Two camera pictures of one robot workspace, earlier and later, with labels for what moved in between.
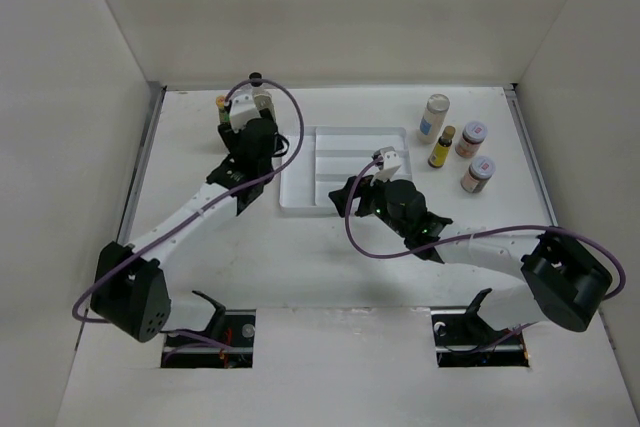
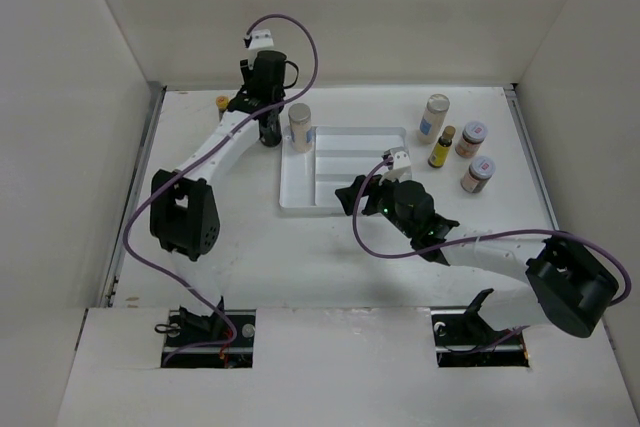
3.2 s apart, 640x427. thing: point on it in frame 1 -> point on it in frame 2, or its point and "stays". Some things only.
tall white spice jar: [433, 117] stays
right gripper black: [359, 192] stays
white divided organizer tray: [328, 157] stays
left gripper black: [232, 137] -> [248, 71]
